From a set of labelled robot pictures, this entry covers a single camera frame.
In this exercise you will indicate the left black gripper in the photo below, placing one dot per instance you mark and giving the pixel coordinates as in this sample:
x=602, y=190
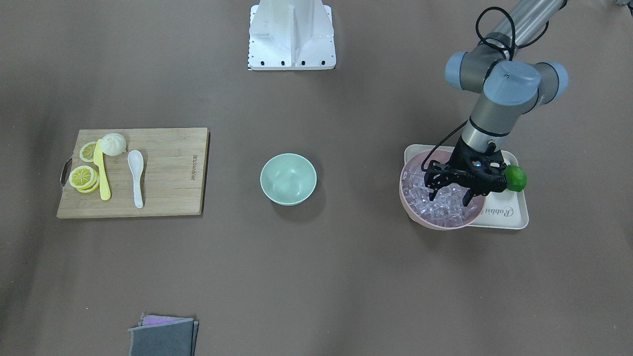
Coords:
x=460, y=156

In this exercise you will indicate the white ceramic spoon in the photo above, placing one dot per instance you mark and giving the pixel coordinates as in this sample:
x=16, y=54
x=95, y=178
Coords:
x=136, y=165

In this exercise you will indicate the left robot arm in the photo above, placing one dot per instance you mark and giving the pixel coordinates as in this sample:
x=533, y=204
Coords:
x=507, y=89

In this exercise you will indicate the clear ice cubes pile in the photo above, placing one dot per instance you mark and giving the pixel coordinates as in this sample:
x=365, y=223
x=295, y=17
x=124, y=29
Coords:
x=445, y=207

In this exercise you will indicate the pink bowl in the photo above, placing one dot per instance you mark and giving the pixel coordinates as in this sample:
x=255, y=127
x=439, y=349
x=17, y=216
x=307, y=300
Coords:
x=435, y=220

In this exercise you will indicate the mint green bowl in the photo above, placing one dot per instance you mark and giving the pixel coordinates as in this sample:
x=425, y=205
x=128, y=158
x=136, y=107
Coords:
x=288, y=179

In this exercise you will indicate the beige rabbit tray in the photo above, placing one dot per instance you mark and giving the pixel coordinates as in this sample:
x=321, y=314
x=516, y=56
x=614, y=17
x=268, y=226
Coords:
x=506, y=209

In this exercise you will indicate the green lime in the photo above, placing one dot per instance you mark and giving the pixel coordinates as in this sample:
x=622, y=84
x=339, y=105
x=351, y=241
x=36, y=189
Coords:
x=516, y=178

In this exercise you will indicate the bamboo cutting board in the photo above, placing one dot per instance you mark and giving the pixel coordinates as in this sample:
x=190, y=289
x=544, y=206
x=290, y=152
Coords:
x=172, y=183

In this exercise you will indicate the grey folded cloth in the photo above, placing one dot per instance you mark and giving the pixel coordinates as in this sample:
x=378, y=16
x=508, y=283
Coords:
x=159, y=335

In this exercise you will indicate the yellow plastic knife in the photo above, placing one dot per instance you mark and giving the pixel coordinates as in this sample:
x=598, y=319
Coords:
x=98, y=160

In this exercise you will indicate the stacked lemon slices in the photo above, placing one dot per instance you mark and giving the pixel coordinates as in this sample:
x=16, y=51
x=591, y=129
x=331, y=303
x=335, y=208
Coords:
x=84, y=179

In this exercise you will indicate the single lemon slice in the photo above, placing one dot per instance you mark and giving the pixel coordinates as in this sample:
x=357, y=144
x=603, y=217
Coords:
x=87, y=151

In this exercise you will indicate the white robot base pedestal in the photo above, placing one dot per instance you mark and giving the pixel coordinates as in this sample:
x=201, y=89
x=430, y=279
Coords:
x=291, y=35

